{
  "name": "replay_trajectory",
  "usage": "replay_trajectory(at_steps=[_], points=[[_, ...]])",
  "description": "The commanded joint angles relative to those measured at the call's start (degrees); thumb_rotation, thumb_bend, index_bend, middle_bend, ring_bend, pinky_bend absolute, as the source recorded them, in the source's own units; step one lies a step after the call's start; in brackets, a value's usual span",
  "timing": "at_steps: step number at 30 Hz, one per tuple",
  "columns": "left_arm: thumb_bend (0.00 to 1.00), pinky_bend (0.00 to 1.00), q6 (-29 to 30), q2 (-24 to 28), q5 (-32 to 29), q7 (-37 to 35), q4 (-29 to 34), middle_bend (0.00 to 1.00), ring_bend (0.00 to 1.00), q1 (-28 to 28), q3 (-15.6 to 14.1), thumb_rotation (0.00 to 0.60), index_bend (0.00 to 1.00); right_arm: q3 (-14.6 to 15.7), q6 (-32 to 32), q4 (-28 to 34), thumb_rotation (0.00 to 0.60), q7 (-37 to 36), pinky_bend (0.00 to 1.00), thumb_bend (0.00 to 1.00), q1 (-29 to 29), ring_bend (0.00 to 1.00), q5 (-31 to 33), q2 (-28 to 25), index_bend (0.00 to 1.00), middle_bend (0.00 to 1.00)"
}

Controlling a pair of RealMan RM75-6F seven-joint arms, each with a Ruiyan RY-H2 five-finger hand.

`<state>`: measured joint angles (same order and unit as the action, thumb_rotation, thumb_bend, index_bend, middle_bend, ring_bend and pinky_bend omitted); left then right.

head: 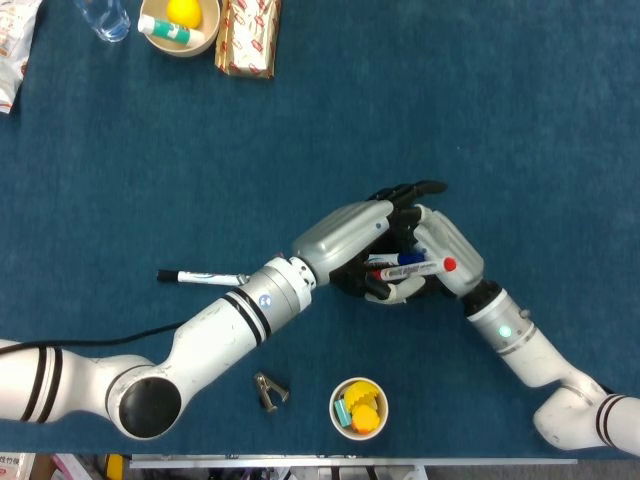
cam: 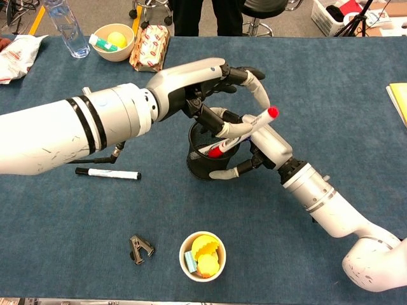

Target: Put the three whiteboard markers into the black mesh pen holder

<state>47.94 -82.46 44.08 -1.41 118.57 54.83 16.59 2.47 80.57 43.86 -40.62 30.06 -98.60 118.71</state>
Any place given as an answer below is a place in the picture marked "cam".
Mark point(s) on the yellow notebook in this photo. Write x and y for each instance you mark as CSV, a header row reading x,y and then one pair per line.
x,y
399,98

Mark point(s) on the small beige paper cup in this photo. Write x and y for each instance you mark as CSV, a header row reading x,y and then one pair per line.
x,y
203,278

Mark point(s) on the black tripod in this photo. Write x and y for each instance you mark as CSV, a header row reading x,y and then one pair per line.
x,y
354,22

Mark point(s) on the teal eraser block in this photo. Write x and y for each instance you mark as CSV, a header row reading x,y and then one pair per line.
x,y
189,262

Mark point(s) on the black seat chrome stool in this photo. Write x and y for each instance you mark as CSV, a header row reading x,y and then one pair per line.
x,y
264,6

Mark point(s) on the white plastic basket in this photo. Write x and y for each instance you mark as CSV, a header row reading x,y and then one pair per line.
x,y
321,16

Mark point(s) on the black metal staple remover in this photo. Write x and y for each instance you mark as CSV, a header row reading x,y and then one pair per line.
x,y
140,251

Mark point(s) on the person in black trousers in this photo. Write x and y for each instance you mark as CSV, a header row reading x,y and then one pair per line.
x,y
187,16

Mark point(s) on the black pen cup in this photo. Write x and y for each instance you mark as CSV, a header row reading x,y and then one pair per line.
x,y
200,165

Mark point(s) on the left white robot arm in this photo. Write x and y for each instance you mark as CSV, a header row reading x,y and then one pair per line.
x,y
63,133

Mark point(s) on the yellow cracked eggshell toy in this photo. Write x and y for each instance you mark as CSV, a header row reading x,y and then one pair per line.
x,y
203,243

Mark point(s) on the red white snack package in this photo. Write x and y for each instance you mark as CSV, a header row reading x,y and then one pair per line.
x,y
149,47

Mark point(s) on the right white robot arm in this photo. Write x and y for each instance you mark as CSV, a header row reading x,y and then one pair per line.
x,y
318,197

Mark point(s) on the brown cardboard box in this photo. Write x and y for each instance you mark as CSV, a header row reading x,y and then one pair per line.
x,y
395,9

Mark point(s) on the green white glue stick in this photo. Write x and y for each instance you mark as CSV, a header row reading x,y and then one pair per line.
x,y
101,44

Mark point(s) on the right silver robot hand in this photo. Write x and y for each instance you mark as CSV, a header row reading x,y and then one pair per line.
x,y
273,146

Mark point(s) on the red capped whiteboard marker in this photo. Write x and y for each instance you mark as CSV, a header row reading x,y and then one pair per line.
x,y
260,119

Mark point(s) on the white crumpled snack bag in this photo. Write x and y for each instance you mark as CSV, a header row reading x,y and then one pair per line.
x,y
16,60

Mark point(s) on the clear plastic water bottle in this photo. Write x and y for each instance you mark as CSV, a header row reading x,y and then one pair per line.
x,y
68,28

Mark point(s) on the black capped whiteboard marker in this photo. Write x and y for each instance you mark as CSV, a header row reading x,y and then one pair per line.
x,y
111,174

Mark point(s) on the yellow lemon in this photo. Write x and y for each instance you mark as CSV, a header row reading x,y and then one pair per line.
x,y
117,38

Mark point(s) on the blue felt table cover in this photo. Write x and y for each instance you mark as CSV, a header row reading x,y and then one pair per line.
x,y
318,79

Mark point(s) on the aluminium table edge bar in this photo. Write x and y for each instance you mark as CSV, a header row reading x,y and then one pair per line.
x,y
203,302

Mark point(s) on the chrome wheeled stool base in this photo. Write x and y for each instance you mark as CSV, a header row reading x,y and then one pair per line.
x,y
147,12

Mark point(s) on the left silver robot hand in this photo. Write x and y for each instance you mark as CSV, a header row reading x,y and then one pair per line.
x,y
178,79

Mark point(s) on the beige round bowl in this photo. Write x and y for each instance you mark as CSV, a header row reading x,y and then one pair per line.
x,y
111,55

